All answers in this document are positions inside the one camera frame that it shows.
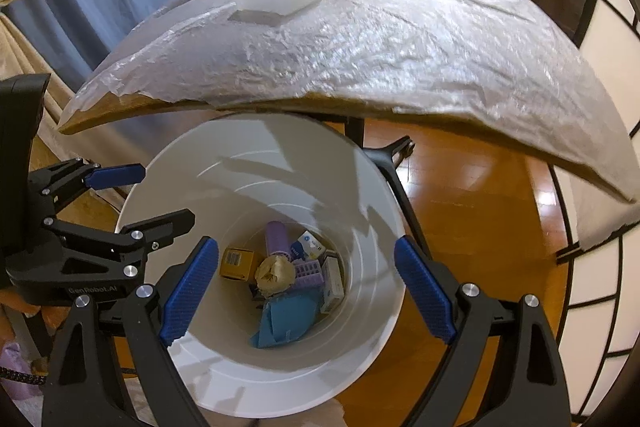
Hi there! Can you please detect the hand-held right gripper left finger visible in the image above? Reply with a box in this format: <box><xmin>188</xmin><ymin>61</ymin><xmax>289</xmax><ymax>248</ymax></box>
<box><xmin>41</xmin><ymin>236</ymin><xmax>219</xmax><ymax>427</ymax></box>

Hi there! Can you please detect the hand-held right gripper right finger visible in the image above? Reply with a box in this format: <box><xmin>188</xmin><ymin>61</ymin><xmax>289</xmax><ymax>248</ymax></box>
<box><xmin>394</xmin><ymin>236</ymin><xmax>571</xmax><ymax>427</ymax></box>

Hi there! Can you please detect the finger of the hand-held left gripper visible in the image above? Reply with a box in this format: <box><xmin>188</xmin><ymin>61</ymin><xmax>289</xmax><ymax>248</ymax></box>
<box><xmin>7</xmin><ymin>208</ymin><xmax>196</xmax><ymax>308</ymax></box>
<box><xmin>27</xmin><ymin>159</ymin><xmax>146</xmax><ymax>210</ymax></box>

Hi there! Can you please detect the brown cardboard box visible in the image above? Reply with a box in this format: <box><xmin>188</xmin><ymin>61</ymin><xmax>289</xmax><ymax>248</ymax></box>
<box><xmin>221</xmin><ymin>248</ymin><xmax>256</xmax><ymax>280</ymax></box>

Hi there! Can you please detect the beige paper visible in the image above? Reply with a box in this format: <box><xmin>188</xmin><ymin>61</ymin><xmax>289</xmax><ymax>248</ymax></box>
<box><xmin>255</xmin><ymin>255</ymin><xmax>296</xmax><ymax>295</ymax></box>

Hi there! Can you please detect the white barcode medicine box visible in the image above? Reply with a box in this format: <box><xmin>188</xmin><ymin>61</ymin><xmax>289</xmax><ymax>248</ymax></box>
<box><xmin>320</xmin><ymin>276</ymin><xmax>347</xmax><ymax>314</ymax></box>

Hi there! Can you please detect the blue face mask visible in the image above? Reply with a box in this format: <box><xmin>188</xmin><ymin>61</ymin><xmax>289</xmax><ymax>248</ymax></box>
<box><xmin>250</xmin><ymin>292</ymin><xmax>321</xmax><ymax>349</ymax></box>

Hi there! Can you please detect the large purple hair roller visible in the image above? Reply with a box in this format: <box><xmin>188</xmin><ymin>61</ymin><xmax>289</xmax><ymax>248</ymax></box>
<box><xmin>265</xmin><ymin>221</ymin><xmax>292</xmax><ymax>258</ymax></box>

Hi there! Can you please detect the white round trash bin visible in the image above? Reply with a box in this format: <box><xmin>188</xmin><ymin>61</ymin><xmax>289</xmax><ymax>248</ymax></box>
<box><xmin>114</xmin><ymin>113</ymin><xmax>407</xmax><ymax>419</ymax></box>

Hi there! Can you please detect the small purple hair roller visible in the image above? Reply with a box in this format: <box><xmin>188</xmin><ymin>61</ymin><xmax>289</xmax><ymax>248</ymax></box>
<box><xmin>294</xmin><ymin>259</ymin><xmax>326</xmax><ymax>294</ymax></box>

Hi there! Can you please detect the blue white red medicine box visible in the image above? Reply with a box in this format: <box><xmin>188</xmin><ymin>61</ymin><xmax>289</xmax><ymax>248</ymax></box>
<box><xmin>290</xmin><ymin>231</ymin><xmax>327</xmax><ymax>260</ymax></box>

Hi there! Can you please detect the beige draped fabric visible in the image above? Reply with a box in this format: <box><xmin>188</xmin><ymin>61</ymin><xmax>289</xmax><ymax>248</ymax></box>
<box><xmin>0</xmin><ymin>0</ymin><xmax>76</xmax><ymax>158</ymax></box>

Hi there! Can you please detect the black framed folding screen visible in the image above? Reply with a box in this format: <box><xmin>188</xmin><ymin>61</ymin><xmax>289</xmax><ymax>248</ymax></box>
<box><xmin>555</xmin><ymin>0</ymin><xmax>640</xmax><ymax>427</ymax></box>

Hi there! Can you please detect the lilac fabric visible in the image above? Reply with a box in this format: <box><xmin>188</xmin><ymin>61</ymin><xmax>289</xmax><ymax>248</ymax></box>
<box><xmin>0</xmin><ymin>341</ymin><xmax>36</xmax><ymax>408</ymax></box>

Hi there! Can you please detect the clear plastic table cover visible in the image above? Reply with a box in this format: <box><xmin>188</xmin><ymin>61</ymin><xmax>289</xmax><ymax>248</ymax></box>
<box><xmin>57</xmin><ymin>0</ymin><xmax>640</xmax><ymax>253</ymax></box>

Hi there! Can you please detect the braided cable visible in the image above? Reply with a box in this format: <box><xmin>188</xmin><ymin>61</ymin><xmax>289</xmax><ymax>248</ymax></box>
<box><xmin>0</xmin><ymin>367</ymin><xmax>46</xmax><ymax>385</ymax></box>

